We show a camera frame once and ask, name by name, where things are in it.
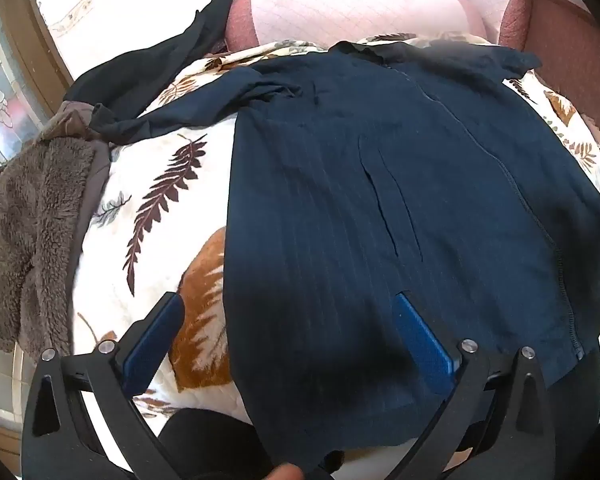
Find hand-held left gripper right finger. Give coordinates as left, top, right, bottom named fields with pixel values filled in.
left=385, top=293, right=572, bottom=480

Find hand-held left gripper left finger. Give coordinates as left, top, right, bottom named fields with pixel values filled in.
left=21, top=291, right=186, bottom=480

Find navy pinstriped jacket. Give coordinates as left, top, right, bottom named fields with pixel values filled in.
left=97, top=40, right=600, bottom=471

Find person's left hand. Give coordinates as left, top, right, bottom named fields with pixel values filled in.
left=269, top=464, right=306, bottom=480

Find person's black pants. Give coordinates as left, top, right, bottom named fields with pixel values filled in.
left=157, top=340, right=600, bottom=480

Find leaf print plush blanket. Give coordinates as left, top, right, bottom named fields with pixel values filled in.
left=62, top=32, right=600, bottom=480

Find brown fuzzy coat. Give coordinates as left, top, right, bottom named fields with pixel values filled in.
left=0, top=100, right=112, bottom=361

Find black garment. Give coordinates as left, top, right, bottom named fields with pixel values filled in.
left=62, top=0, right=238, bottom=143

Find wooden glass-panel door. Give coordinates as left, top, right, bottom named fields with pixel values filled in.
left=0, top=0, right=73, bottom=171

